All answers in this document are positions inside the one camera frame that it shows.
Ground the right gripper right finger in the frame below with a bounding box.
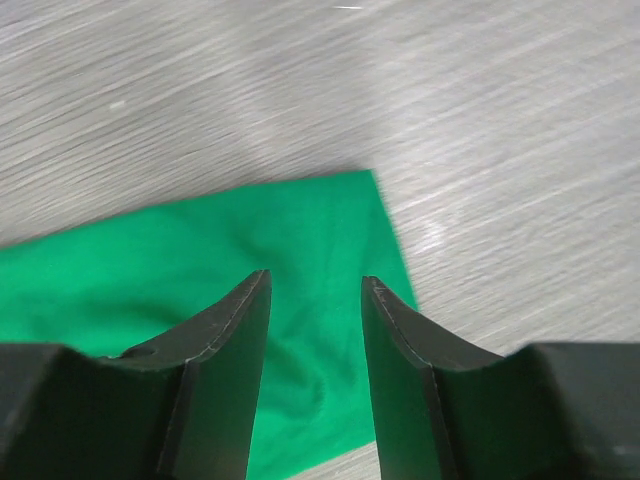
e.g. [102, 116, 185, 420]
[361, 276, 639, 479]

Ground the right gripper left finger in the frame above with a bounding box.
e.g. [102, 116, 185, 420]
[1, 270, 272, 479]

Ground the green t shirt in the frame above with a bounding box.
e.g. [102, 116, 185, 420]
[1, 171, 414, 479]

